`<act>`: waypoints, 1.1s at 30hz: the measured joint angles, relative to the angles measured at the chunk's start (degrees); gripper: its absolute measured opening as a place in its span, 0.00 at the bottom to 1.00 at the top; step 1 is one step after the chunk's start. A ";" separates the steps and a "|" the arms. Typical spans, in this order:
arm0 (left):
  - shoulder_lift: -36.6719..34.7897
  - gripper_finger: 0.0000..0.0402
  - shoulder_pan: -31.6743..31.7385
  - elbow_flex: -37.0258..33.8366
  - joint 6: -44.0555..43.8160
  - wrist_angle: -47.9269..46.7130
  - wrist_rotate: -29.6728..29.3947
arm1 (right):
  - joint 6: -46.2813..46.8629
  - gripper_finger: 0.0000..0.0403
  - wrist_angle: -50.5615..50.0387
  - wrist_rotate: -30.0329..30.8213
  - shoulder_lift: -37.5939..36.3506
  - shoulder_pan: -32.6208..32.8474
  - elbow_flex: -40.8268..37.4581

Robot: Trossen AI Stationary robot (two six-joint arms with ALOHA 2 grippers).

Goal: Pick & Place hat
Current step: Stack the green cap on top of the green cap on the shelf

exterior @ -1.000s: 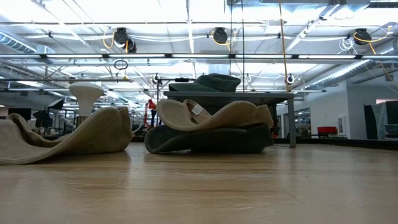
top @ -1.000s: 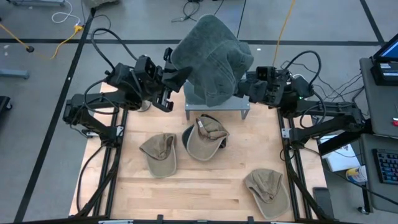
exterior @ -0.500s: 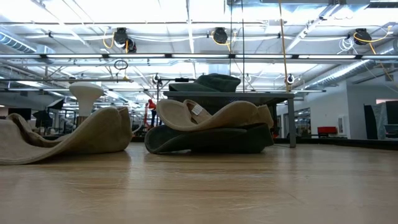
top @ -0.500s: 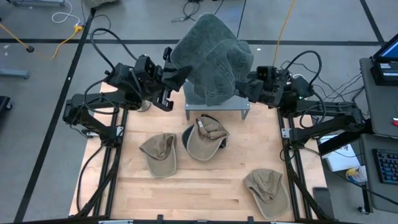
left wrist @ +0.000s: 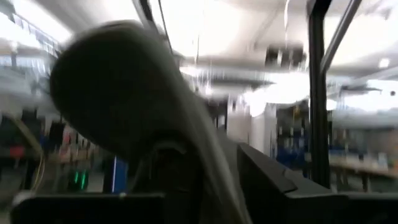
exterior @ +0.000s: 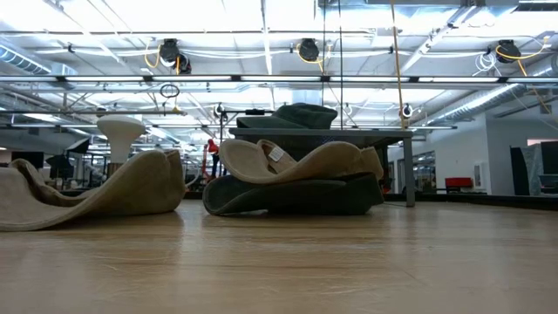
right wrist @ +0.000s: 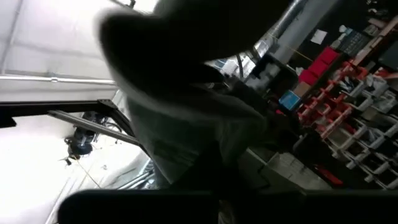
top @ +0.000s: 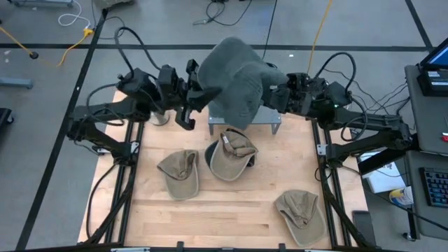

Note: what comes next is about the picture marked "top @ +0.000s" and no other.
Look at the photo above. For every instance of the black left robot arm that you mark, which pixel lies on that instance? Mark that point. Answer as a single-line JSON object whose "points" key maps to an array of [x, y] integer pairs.
{"points": [[105, 112]]}

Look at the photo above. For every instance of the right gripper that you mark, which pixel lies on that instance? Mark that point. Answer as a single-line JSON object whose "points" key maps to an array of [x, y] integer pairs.
{"points": [[297, 94]]}

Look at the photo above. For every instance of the black aluminium table frame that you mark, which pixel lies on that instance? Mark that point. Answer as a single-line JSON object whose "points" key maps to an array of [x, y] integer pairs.
{"points": [[327, 196]]}

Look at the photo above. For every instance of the laptop screen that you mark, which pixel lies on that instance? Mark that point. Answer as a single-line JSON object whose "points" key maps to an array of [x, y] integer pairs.
{"points": [[439, 56]]}

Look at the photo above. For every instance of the black smartphone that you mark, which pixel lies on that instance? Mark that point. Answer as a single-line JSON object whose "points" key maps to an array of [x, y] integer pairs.
{"points": [[364, 227]]}

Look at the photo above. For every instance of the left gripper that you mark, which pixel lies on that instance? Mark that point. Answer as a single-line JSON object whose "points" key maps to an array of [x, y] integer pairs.
{"points": [[171, 85]]}

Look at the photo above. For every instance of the grey furniture foot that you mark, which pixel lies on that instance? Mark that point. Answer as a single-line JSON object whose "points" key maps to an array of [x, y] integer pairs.
{"points": [[42, 3], [15, 83]]}

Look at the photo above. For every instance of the black device box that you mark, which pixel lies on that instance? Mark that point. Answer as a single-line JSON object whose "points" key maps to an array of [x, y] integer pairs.
{"points": [[434, 82]]}

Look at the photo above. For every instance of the beige cap with white label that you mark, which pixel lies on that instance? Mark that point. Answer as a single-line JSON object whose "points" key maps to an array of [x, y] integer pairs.
{"points": [[227, 164]]}

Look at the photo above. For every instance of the black caster base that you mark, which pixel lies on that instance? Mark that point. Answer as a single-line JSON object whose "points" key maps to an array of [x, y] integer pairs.
{"points": [[4, 117]]}

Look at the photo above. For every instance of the white paper box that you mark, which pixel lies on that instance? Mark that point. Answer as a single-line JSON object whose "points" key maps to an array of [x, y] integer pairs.
{"points": [[381, 182]]}

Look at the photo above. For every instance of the grey metal riser stand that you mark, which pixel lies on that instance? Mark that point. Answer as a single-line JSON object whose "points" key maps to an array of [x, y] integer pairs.
{"points": [[269, 117]]}

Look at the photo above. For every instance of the can with blue-yellow label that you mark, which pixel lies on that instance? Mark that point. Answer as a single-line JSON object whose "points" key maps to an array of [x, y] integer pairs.
{"points": [[402, 196]]}

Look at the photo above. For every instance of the black keyboard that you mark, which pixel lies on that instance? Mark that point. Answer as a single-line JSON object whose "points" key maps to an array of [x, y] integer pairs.
{"points": [[435, 187]]}

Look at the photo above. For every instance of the grey desk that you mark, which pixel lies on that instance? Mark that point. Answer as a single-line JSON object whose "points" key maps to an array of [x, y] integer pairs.
{"points": [[427, 119], [434, 220]]}

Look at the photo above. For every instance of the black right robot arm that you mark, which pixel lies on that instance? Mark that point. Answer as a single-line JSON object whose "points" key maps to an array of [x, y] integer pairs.
{"points": [[371, 122]]}

